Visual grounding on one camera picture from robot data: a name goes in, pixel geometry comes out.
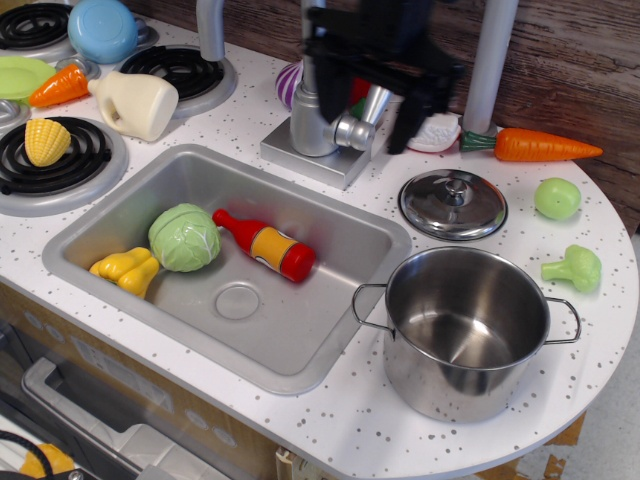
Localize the long orange toy carrot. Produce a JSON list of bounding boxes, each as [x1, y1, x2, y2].
[[460, 128, 603, 162]]

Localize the silver toy faucet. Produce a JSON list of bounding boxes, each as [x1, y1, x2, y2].
[[259, 0, 399, 191]]

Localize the grey toy sink basin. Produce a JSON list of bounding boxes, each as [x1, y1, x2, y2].
[[42, 145, 411, 395]]

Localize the red toy ketchup bottle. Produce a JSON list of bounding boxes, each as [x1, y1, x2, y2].
[[212, 209, 316, 282]]

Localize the green toy cabbage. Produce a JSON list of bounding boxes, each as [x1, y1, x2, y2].
[[148, 203, 221, 273]]

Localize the black cable bottom left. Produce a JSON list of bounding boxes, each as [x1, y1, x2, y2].
[[0, 429, 56, 480]]

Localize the front left stove burner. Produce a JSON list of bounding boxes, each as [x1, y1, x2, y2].
[[1, 117, 129, 217]]

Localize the grey vertical post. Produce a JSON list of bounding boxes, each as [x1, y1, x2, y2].
[[462, 0, 519, 135]]

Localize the yellow object bottom left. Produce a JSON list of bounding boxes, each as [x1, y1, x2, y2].
[[19, 444, 75, 479]]

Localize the white pink toy radish slice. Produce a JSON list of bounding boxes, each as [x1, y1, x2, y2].
[[408, 113, 461, 153]]

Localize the green toy broccoli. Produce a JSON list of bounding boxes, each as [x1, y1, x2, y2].
[[541, 245, 602, 293]]

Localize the stainless steel pot lid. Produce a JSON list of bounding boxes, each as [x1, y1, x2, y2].
[[398, 169, 508, 241]]

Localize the purple striped toy onion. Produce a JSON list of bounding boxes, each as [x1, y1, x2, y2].
[[275, 60, 304, 110]]

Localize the green toy plate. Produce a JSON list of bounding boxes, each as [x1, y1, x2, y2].
[[0, 56, 56, 102]]

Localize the cream toy milk jug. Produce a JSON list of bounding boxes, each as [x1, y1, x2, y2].
[[88, 71, 179, 142]]

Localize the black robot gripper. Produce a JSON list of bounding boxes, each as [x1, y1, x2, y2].
[[304, 1, 464, 155]]

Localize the grey curved pipe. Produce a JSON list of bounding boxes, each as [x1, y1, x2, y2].
[[196, 0, 225, 62]]

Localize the back left stove burner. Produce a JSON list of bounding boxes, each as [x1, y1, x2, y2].
[[1, 2, 76, 63]]

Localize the red toy strawberry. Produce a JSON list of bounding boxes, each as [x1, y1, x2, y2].
[[349, 77, 371, 120]]

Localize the blue toy bowl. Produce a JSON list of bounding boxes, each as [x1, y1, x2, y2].
[[67, 0, 138, 64]]

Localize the grey oven door handle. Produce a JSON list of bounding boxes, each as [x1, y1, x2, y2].
[[21, 358, 226, 479]]

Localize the yellow toy corn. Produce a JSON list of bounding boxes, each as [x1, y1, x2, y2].
[[24, 118, 71, 167]]

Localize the yellow toy bell pepper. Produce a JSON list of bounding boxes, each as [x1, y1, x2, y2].
[[89, 247, 160, 299]]

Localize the short orange toy carrot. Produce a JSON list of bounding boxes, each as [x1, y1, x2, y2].
[[28, 64, 89, 108]]

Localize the green toy apple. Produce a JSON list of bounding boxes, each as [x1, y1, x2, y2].
[[534, 177, 582, 220]]

